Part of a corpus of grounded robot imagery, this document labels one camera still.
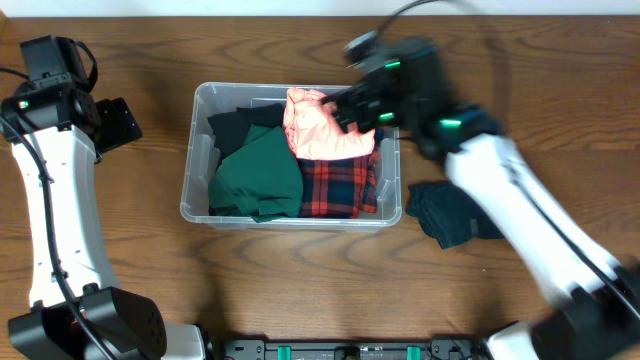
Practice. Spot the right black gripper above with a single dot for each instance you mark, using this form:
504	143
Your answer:
366	95

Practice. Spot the pink shirt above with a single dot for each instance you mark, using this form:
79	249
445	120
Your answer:
312	132

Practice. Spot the red navy plaid cloth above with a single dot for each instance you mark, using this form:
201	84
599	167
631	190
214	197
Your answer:
339	188

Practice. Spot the dark teal garment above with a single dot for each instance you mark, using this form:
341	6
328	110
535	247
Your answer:
448	215

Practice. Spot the dark green garment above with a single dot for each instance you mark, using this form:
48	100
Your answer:
261	180

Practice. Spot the black pants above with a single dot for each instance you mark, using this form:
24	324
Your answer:
231	129

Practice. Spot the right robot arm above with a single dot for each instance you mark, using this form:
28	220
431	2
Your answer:
594	297

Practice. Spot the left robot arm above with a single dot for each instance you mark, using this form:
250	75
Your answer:
58	134

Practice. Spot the black mounting rail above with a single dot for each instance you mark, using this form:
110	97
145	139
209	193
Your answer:
436	349

